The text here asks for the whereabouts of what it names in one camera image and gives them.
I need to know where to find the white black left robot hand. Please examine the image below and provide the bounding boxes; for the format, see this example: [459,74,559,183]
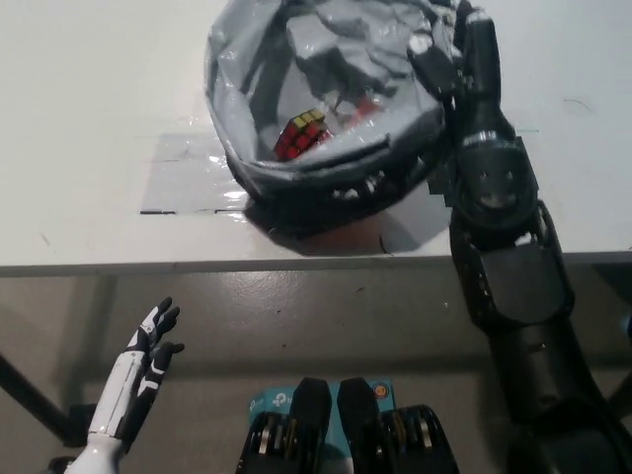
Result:
[88,295,187,440]

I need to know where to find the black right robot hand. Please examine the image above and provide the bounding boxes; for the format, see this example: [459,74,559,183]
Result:
[407,0,519,148]

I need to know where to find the rubik's cube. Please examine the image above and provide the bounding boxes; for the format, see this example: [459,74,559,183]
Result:
[274,109,330,164]

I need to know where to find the grey black plastic bag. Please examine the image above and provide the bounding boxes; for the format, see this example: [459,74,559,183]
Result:
[204,0,463,236]

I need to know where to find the black table leg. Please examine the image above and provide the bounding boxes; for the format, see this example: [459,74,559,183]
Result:
[0,345,98,446]
[604,367,632,416]

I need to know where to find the red flat packet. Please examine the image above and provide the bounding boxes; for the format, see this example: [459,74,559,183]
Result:
[335,95,392,125]

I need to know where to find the black tape square marker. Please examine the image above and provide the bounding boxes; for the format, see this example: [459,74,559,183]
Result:
[427,147,463,210]

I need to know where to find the robot torso black blocks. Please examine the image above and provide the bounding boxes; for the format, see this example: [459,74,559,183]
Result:
[239,377,458,474]

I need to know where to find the clear tape patch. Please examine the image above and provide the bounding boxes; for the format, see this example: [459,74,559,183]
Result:
[140,131,254,216]

